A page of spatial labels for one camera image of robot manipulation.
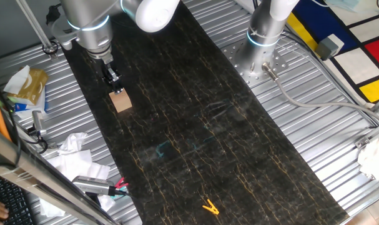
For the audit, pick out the orange clothespin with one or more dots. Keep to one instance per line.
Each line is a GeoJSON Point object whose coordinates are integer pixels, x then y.
{"type": "Point", "coordinates": [211, 208]}

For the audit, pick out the grey box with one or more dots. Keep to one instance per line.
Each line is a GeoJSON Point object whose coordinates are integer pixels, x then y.
{"type": "Point", "coordinates": [329, 47]}

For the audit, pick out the black keyboard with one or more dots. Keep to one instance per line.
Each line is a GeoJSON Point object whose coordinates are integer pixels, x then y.
{"type": "Point", "coordinates": [11, 197]}

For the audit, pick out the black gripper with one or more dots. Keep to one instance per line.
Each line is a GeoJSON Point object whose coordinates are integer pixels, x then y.
{"type": "Point", "coordinates": [104, 67]}

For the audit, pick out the white paper sheet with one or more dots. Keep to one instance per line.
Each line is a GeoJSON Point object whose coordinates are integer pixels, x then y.
{"type": "Point", "coordinates": [76, 168]}

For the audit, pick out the teal clothespin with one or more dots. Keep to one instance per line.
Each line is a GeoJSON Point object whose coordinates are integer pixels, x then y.
{"type": "Point", "coordinates": [123, 188]}

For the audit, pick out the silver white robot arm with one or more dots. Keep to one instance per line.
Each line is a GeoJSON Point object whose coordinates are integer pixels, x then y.
{"type": "Point", "coordinates": [86, 15]}

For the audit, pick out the aluminium frame beam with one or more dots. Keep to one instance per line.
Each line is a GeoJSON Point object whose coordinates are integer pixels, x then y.
{"type": "Point", "coordinates": [36, 178]}

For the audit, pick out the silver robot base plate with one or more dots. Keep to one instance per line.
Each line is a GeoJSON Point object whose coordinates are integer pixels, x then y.
{"type": "Point", "coordinates": [276, 62]}

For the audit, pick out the white cloth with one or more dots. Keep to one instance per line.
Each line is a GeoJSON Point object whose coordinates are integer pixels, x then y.
{"type": "Point", "coordinates": [375, 156]}

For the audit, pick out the small wooden cube block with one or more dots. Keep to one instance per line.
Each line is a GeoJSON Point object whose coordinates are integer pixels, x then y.
{"type": "Point", "coordinates": [121, 101]}

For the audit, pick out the silver depth camera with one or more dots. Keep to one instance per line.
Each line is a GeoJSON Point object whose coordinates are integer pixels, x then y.
{"type": "Point", "coordinates": [92, 185]}

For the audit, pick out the black gold-veined marble mat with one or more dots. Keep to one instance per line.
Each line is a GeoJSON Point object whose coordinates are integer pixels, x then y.
{"type": "Point", "coordinates": [208, 140]}

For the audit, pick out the light blue face mask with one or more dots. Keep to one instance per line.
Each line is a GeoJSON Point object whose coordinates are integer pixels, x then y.
{"type": "Point", "coordinates": [342, 4]}

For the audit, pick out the white tissue sheet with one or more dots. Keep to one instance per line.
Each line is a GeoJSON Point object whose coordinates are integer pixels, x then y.
{"type": "Point", "coordinates": [16, 81]}

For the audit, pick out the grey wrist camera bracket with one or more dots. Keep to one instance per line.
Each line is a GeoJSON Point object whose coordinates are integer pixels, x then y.
{"type": "Point", "coordinates": [62, 36]}

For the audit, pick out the crumpled white tissue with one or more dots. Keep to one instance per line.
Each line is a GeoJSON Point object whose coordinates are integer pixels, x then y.
{"type": "Point", "coordinates": [72, 143]}

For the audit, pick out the red clothespin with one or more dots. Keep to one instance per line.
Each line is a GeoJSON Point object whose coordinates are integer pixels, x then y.
{"type": "Point", "coordinates": [120, 182]}

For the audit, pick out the yellow tissue pack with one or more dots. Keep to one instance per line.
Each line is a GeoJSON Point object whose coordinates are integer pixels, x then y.
{"type": "Point", "coordinates": [33, 86]}

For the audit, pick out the colourful squares floor mat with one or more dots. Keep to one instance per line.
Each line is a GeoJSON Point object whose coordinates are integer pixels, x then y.
{"type": "Point", "coordinates": [357, 65]}

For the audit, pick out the metal corner bracket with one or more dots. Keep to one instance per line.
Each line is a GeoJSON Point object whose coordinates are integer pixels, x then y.
{"type": "Point", "coordinates": [362, 142]}

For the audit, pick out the blue white tissue pack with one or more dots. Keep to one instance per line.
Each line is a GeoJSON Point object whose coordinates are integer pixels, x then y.
{"type": "Point", "coordinates": [23, 107]}

